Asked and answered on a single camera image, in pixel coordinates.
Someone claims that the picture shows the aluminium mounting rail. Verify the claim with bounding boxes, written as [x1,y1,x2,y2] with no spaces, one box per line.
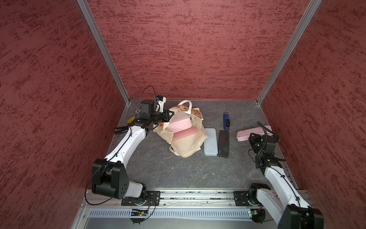
[82,188,309,209]

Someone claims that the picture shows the pink pencil case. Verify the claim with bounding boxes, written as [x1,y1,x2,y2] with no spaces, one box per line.
[236,127,265,142]
[167,118,192,133]

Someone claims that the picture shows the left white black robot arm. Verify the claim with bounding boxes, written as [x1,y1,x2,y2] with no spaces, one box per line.
[88,95,174,206]

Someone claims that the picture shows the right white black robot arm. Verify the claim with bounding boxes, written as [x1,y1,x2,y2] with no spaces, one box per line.
[248,133,324,229]

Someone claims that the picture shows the black scissors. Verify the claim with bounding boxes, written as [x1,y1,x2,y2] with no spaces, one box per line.
[114,126,129,135]

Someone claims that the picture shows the black pencil case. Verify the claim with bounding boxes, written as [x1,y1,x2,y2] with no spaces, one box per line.
[218,130,229,158]

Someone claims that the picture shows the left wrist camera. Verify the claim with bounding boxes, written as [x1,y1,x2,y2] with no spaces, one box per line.
[155,95,166,113]

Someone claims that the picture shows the yellow pen cup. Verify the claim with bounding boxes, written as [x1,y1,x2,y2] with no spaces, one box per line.
[127,117,135,124]

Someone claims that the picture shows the printed canvas tote bag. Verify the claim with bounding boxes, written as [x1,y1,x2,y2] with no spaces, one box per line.
[154,100,207,158]

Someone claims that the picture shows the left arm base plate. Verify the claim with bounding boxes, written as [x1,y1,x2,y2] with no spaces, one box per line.
[121,190,161,207]

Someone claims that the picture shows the white pencil case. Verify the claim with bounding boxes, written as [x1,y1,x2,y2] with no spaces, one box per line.
[204,128,218,156]

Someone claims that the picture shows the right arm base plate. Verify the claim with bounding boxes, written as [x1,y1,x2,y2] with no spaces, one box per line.
[233,190,273,207]

